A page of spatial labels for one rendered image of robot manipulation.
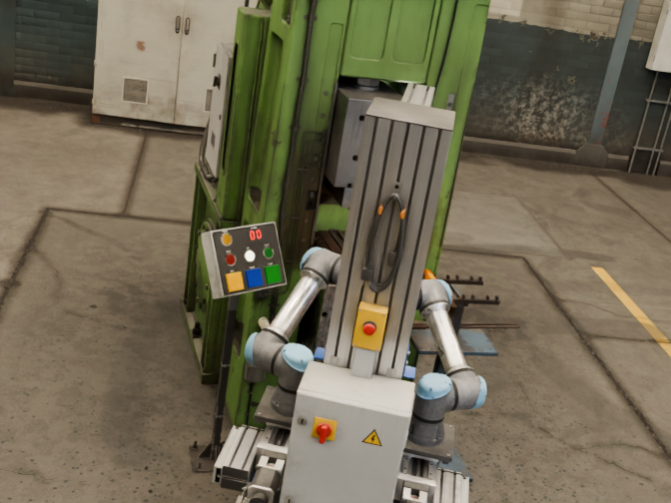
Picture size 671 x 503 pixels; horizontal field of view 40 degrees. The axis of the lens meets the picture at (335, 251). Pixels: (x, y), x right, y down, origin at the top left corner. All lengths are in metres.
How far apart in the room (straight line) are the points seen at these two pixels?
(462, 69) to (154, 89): 5.49
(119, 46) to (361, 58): 5.46
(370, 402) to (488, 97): 7.91
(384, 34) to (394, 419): 1.96
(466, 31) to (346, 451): 2.15
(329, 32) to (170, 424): 2.07
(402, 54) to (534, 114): 6.54
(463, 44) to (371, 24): 0.44
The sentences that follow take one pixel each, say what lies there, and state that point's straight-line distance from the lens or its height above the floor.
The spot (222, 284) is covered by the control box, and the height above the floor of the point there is 1.00.
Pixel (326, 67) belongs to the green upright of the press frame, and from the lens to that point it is 4.08.
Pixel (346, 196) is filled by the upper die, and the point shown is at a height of 1.33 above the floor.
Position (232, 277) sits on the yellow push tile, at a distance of 3.88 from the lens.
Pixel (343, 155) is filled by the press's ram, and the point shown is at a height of 1.51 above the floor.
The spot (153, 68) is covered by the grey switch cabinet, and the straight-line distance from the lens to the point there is 9.35.
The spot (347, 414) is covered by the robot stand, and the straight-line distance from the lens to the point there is 2.74.
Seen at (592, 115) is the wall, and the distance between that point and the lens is 10.87.
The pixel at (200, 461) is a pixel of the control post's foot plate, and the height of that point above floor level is 0.01.
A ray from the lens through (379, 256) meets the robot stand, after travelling 2.73.
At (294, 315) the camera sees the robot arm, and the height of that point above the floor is 1.11.
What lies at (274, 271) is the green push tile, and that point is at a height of 1.02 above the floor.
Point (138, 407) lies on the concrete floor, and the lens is 4.86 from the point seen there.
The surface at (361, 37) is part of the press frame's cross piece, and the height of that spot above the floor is 2.00.
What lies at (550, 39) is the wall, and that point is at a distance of 10.50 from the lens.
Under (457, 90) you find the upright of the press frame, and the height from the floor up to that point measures 1.81.
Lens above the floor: 2.63
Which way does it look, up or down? 22 degrees down
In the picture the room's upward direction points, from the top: 9 degrees clockwise
